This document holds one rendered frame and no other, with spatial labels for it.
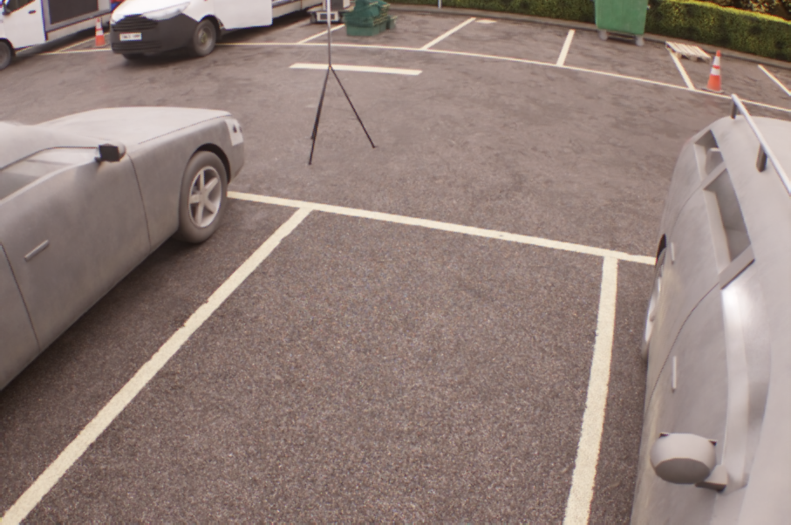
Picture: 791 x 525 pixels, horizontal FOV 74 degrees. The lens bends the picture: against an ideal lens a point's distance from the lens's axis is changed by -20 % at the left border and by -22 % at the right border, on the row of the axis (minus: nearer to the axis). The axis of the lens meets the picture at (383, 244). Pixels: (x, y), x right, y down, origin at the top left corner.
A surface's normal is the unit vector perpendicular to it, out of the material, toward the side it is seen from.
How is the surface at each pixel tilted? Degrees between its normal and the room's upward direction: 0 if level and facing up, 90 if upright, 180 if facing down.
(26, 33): 90
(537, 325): 0
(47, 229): 79
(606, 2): 94
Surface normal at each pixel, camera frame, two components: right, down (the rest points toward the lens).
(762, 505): -0.51, -0.66
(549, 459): 0.00, -0.88
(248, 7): 0.07, 0.49
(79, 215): 0.94, 0.04
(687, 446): -0.26, -0.72
